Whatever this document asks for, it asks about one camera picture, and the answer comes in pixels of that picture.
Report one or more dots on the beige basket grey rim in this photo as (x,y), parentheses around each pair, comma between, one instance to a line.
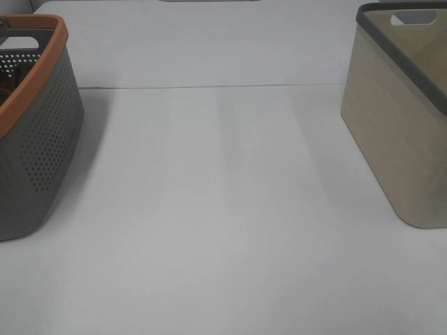
(394,104)

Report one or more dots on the grey perforated basket orange rim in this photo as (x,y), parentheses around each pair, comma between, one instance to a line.
(40,122)

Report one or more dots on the brown towels inside grey basket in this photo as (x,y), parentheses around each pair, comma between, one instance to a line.
(9,81)

